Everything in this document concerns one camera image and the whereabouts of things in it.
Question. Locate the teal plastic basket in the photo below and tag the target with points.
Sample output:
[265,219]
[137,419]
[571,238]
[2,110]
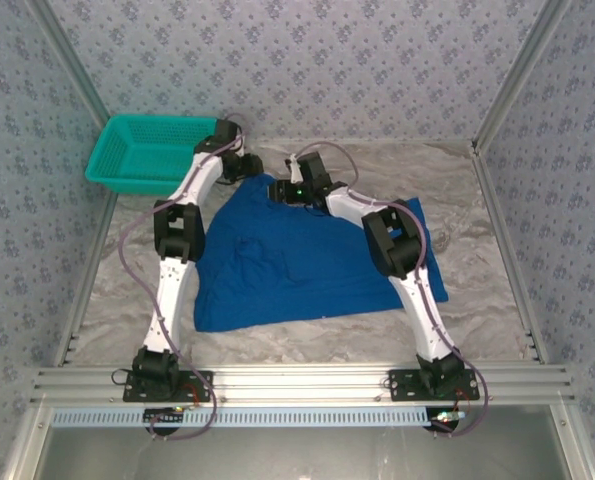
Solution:
[137,150]

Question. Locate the blue printed t-shirt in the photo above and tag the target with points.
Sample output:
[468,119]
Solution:
[277,280]

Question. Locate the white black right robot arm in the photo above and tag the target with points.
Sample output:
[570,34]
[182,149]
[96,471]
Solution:
[427,320]

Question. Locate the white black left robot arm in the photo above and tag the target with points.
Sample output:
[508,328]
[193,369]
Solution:
[174,300]

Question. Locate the small black circuit board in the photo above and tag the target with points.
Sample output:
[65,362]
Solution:
[164,414]
[444,417]

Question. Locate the grey metal panel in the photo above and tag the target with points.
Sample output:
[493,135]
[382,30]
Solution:
[297,455]

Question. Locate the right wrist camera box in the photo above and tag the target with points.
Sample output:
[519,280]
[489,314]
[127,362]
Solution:
[293,170]

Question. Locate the aluminium frame post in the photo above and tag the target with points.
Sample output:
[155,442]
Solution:
[71,55]
[518,75]

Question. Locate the long aluminium base rail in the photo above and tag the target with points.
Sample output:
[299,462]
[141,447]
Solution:
[297,382]

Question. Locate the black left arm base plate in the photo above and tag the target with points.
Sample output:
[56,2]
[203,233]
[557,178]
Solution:
[206,385]

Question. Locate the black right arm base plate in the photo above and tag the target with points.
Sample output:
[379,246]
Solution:
[402,387]

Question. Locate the aluminium frame leg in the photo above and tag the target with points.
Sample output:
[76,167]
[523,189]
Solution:
[572,445]
[27,445]

